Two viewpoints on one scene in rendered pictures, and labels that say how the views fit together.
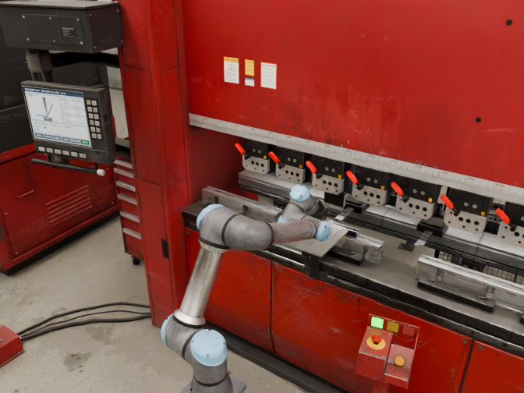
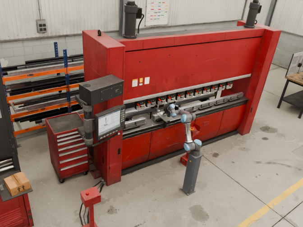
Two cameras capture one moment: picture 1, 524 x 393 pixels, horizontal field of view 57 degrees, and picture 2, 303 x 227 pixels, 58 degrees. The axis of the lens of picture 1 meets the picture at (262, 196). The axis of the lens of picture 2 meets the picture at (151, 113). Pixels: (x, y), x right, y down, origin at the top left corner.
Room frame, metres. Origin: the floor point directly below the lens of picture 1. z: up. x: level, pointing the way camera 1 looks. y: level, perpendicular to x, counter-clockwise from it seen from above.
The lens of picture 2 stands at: (0.74, 3.53, 3.31)
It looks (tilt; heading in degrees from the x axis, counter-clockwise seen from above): 30 degrees down; 290
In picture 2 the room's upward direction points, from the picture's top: 5 degrees clockwise
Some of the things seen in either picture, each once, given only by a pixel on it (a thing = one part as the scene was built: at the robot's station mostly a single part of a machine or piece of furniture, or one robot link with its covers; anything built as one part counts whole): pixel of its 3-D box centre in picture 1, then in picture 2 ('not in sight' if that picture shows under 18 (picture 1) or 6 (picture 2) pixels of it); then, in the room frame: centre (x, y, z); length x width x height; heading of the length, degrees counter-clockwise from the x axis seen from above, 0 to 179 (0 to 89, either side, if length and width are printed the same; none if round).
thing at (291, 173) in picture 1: (294, 162); (150, 101); (2.13, -0.15, 1.26); 0.15 x 0.09 x 0.17; 56
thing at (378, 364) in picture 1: (387, 350); (192, 129); (1.43, -0.50, 0.75); 0.20 x 0.16 x 0.18; 67
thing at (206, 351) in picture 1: (207, 354); (196, 144); (1.21, 0.18, 0.94); 0.13 x 0.12 x 0.14; 47
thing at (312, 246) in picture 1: (317, 237); (165, 116); (1.88, -0.25, 1.00); 0.26 x 0.18 x 0.01; 146
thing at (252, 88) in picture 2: not in sight; (244, 80); (0.86, -2.31, 1.15); 0.85 x 0.25 x 2.30; 146
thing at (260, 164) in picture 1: (259, 154); (140, 103); (2.24, 0.01, 1.26); 0.15 x 0.09 x 0.17; 56
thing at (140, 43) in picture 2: not in sight; (201, 37); (1.63, -0.87, 2.23); 3.00 x 0.10 x 0.14; 56
